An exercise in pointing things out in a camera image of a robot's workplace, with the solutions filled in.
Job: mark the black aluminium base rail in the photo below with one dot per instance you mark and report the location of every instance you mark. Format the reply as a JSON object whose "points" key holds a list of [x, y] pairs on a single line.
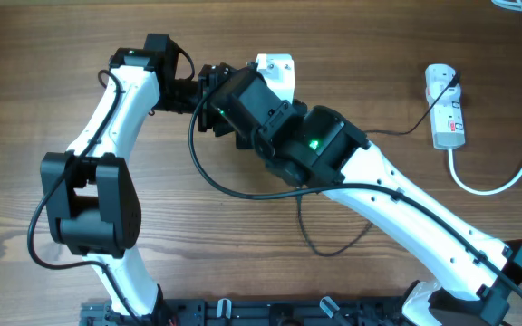
{"points": [[378, 311]]}

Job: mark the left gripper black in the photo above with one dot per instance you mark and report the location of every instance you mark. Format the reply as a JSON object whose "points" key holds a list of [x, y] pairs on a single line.
{"points": [[207, 86]]}

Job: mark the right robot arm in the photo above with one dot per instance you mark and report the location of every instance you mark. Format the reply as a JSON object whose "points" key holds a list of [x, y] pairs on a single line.
{"points": [[319, 150]]}

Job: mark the white power strip socket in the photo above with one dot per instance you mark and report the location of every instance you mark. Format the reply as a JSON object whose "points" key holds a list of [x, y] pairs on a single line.
{"points": [[443, 94]]}

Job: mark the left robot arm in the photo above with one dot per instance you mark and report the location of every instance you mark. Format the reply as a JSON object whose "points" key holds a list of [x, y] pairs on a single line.
{"points": [[88, 195]]}

